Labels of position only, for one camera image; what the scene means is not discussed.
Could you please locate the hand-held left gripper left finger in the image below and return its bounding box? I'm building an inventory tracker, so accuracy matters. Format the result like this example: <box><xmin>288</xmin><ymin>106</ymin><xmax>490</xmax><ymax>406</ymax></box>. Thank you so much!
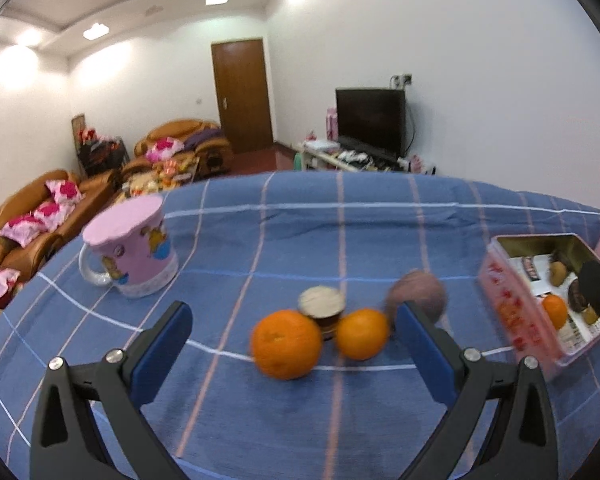
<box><xmin>29</xmin><ymin>301</ymin><xmax>193</xmax><ymax>480</ymax></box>

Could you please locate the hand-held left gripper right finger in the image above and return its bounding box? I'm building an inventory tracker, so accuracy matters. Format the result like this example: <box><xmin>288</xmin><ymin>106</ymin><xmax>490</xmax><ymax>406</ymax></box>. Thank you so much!
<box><xmin>395</xmin><ymin>301</ymin><xmax>561</xmax><ymax>480</ymax></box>

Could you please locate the dark brown round fruit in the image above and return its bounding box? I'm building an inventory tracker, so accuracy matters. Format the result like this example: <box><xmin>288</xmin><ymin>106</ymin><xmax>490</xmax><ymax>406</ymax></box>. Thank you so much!
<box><xmin>566</xmin><ymin>280</ymin><xmax>592</xmax><ymax>310</ymax></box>

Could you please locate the orange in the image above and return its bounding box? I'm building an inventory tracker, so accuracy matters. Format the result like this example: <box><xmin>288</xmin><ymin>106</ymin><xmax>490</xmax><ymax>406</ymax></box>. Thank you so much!
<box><xmin>336</xmin><ymin>308</ymin><xmax>391</xmax><ymax>361</ymax></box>
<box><xmin>250</xmin><ymin>309</ymin><xmax>324</xmax><ymax>381</ymax></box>
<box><xmin>541</xmin><ymin>294</ymin><xmax>569</xmax><ymax>331</ymax></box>

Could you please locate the pink tin box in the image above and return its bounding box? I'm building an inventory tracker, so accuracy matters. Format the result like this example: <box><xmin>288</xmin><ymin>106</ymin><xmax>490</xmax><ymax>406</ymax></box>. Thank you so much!
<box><xmin>477</xmin><ymin>232</ymin><xmax>600</xmax><ymax>380</ymax></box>

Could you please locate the round purple-brown fruit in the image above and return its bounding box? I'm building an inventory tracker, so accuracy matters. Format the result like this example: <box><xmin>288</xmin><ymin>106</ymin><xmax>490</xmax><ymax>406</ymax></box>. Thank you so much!
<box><xmin>384</xmin><ymin>269</ymin><xmax>448</xmax><ymax>331</ymax></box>

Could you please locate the pink cartoon mug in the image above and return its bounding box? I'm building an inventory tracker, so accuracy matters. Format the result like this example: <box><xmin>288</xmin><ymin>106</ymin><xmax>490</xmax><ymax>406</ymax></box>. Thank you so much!
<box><xmin>78</xmin><ymin>194</ymin><xmax>179</xmax><ymax>299</ymax></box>

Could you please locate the small brown cylinder cake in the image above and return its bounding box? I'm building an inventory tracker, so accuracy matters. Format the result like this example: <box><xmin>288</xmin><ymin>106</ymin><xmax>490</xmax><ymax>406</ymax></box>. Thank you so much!
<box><xmin>297</xmin><ymin>286</ymin><xmax>346</xmax><ymax>342</ymax></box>

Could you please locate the blue plaid tablecloth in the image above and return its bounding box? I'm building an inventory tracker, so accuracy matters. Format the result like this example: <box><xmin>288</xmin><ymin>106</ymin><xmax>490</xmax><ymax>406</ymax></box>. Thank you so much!
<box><xmin>0</xmin><ymin>170</ymin><xmax>600</xmax><ymax>480</ymax></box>

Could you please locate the coffee table with snacks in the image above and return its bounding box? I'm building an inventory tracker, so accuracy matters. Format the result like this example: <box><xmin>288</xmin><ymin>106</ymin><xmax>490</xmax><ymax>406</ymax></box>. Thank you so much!
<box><xmin>122</xmin><ymin>155</ymin><xmax>201</xmax><ymax>196</ymax></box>

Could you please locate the brown leather sofa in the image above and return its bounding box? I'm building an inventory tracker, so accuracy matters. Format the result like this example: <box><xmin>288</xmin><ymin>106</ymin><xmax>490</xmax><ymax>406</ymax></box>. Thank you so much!
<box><xmin>0</xmin><ymin>169</ymin><xmax>123</xmax><ymax>331</ymax></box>

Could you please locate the dark pile of bags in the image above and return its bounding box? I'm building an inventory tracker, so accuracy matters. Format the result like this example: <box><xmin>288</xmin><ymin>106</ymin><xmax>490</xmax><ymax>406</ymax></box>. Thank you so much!
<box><xmin>77</xmin><ymin>130</ymin><xmax>131</xmax><ymax>176</ymax></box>

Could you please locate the purple blanket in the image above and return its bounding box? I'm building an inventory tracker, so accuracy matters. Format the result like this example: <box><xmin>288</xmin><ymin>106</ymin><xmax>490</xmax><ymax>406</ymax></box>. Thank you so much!
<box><xmin>180</xmin><ymin>130</ymin><xmax>223</xmax><ymax>148</ymax></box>

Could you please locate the white television stand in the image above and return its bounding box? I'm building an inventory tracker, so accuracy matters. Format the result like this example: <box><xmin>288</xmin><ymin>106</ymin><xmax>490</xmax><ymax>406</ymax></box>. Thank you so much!
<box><xmin>295</xmin><ymin>141</ymin><xmax>438</xmax><ymax>176</ymax></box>

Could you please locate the brown leather armchair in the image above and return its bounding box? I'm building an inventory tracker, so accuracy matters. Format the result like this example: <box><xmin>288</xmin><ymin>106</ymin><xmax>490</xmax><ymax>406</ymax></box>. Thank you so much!
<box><xmin>121</xmin><ymin>119</ymin><xmax>232</xmax><ymax>191</ymax></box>

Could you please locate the leaning framed picture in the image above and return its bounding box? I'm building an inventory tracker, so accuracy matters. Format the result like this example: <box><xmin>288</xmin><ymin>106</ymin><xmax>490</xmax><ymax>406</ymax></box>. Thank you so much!
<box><xmin>71</xmin><ymin>113</ymin><xmax>87</xmax><ymax>151</ymax></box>

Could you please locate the black television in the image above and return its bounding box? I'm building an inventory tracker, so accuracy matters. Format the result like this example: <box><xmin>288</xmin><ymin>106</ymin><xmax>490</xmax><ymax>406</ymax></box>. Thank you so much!
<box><xmin>335</xmin><ymin>87</ymin><xmax>407</xmax><ymax>158</ymax></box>

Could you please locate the brown wooden door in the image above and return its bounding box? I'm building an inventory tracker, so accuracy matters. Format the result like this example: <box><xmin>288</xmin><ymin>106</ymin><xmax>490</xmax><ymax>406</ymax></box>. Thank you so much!
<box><xmin>211</xmin><ymin>38</ymin><xmax>274</xmax><ymax>156</ymax></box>

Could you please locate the black power cable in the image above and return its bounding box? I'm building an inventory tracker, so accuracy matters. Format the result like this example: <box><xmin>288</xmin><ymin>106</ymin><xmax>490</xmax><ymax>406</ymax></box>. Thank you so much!
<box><xmin>405</xmin><ymin>85</ymin><xmax>417</xmax><ymax>156</ymax></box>

